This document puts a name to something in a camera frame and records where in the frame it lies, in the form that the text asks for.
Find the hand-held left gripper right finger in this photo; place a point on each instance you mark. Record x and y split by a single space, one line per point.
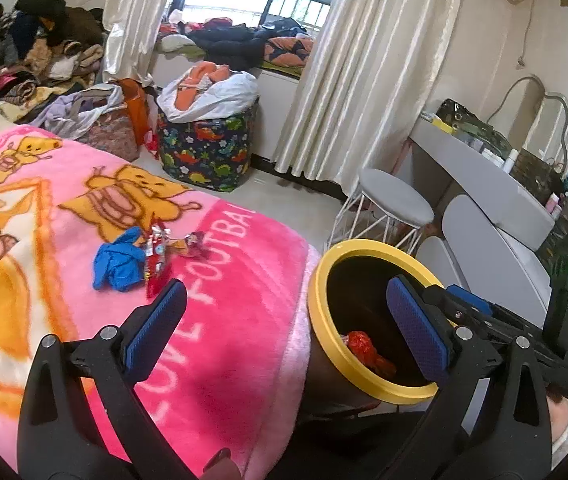
416 330

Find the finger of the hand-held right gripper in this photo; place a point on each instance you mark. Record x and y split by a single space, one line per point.
444 302
469 297

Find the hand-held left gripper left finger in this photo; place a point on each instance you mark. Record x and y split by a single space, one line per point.
156 325

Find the red plastic bag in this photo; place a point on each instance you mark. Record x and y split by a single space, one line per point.
364 347

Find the black bin with yellow rim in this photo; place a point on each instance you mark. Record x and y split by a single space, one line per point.
364 246

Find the person's left hand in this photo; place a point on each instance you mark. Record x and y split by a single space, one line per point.
221 467

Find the red printed snack wrapper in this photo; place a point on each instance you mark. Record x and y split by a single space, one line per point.
156 265

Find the grey chair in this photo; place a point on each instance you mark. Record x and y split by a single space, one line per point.
489 240

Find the small printed candy wrapper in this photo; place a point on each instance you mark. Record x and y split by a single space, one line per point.
193 244

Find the pink printed blanket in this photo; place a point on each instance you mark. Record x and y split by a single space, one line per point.
244 350

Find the grey stool with white legs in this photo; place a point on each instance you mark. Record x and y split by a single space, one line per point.
394 195

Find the white desk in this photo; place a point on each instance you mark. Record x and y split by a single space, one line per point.
464 155

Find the white bottle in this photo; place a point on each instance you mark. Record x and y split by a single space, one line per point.
511 160

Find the dinosaur print storage bag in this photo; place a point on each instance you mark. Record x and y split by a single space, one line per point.
203 150

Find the dark plastic bag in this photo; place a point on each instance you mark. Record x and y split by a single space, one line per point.
464 115

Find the arched white-framed mirror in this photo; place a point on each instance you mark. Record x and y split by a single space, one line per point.
519 110

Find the floral patterned bag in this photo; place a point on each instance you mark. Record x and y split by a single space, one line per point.
111 135

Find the orange bag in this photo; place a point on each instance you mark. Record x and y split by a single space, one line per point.
133 105

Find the wide cream curtain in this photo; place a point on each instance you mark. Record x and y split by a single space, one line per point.
364 85

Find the white cloth bundle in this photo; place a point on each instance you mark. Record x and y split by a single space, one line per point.
229 95

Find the clothes heap on window sill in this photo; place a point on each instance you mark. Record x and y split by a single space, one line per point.
234 42

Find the narrow cream curtain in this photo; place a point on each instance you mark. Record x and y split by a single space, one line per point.
133 20

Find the pile of clothes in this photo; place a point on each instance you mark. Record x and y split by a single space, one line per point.
38 35

